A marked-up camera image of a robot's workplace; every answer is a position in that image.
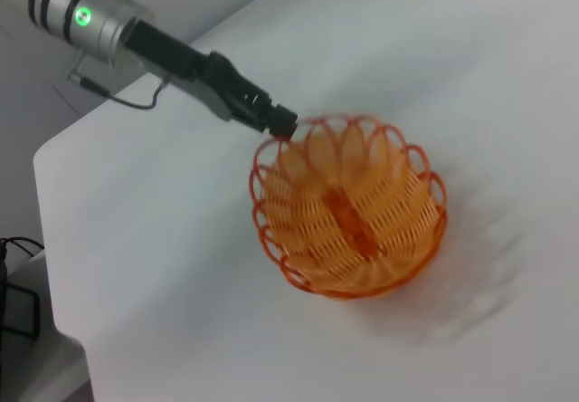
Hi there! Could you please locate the clear left wrist camera bracket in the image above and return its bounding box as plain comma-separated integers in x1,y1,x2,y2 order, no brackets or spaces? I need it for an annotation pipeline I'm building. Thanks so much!
66,51,157,96

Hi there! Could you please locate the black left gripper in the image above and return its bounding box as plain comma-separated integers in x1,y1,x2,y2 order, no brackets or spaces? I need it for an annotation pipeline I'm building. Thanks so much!
125,20,300,141

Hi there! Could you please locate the orange plastic wire basket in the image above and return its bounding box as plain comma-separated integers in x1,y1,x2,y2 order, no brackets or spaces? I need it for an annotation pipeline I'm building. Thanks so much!
249,111,450,303

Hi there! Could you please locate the black metal frame stand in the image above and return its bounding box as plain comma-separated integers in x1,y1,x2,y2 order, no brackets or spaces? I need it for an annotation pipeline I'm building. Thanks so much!
0,279,43,342

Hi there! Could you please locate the black floor cable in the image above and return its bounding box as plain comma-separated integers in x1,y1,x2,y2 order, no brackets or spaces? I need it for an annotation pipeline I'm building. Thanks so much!
0,236,46,281

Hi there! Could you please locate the black left wrist camera cable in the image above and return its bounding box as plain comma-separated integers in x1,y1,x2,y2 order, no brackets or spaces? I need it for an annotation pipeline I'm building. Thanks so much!
74,72,171,111

